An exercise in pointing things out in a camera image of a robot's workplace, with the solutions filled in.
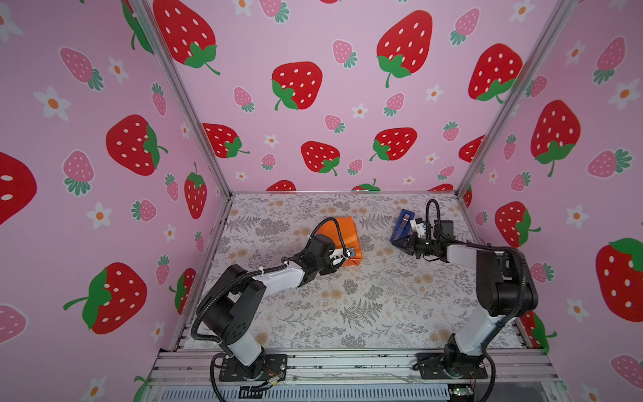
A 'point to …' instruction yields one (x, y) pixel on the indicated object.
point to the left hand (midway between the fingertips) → (334, 251)
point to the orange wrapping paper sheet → (350, 236)
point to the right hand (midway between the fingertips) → (389, 245)
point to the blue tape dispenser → (402, 228)
